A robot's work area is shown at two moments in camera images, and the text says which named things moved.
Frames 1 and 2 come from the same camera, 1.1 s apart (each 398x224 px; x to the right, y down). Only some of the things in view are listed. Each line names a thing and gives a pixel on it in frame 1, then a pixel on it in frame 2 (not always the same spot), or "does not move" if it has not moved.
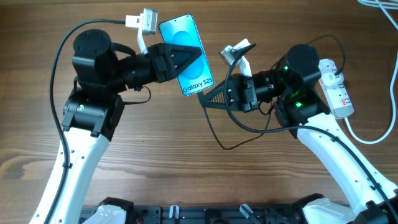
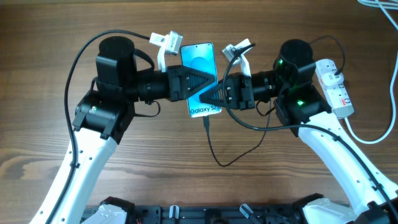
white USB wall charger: [330, 79] does not move
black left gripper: [163, 62] -> [177, 81]
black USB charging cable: [281, 58] -> [206, 124]
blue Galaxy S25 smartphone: [182, 30] -> [201, 57]
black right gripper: [242, 93] does not move
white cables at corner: [383, 4] does not move
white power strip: [337, 96] does not move
